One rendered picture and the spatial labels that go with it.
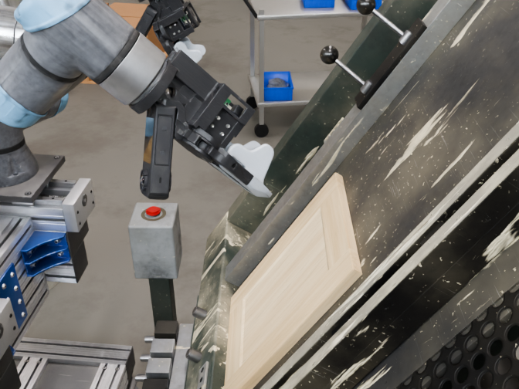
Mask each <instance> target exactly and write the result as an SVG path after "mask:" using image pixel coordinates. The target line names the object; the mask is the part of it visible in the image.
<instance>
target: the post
mask: <svg viewBox="0 0 519 389"><path fill-rule="evenodd" d="M148 281H149V286H150V293H151V305H152V311H153V317H154V329H155V326H156V322H157V321H158V320H172V321H177V314H176V306H175V291H174V283H173V279H148Z"/></svg>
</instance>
